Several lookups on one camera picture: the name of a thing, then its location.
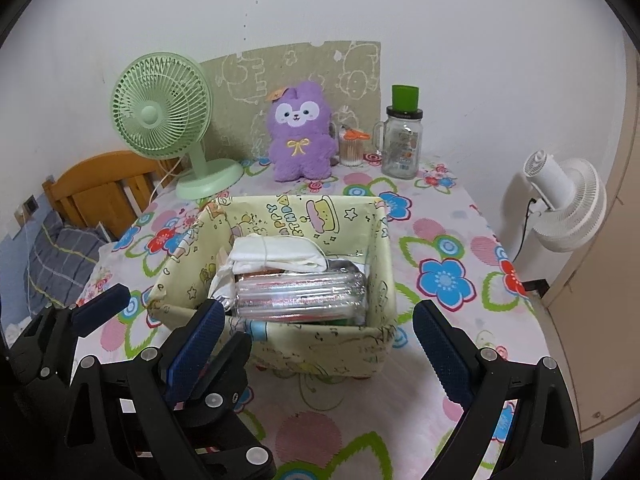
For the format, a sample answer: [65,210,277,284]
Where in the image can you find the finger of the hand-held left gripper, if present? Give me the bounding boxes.
[70,283,132,331]
[177,332,277,480]

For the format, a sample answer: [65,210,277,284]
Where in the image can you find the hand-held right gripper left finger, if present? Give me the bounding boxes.
[65,300,226,480]

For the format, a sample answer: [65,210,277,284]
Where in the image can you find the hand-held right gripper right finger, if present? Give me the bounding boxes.
[412,300,586,480]

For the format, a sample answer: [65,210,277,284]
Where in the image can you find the yellow printed storage box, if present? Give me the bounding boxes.
[145,195,401,378]

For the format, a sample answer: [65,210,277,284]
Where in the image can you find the clear plastic package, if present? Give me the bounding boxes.
[232,269,368,323]

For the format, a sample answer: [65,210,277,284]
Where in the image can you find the large white cloth roll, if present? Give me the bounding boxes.
[229,234,328,276]

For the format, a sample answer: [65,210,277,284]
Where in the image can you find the grey plaid pillow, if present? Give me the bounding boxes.
[27,210,108,308]

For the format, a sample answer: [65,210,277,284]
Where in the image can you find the beige door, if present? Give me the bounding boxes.
[540,30,640,441]

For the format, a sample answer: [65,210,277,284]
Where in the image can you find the green desk fan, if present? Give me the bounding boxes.
[110,52,245,201]

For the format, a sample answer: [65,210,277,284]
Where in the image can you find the white circulating fan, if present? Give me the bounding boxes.
[522,149,608,253]

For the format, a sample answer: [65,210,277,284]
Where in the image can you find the glass jar with green lid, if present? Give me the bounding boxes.
[374,85,425,181]

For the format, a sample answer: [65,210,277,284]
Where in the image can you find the purple plush toy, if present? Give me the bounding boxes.
[265,80,338,183]

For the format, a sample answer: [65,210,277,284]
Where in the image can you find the toothpick holder with orange lid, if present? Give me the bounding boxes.
[337,124,372,167]

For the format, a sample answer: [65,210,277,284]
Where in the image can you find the printed cardboard board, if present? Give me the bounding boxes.
[200,40,382,163]

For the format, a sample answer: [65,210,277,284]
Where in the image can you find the pale fan cable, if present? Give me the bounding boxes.
[147,157,183,206]

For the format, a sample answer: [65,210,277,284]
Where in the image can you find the black fan cable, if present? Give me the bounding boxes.
[512,197,538,263]

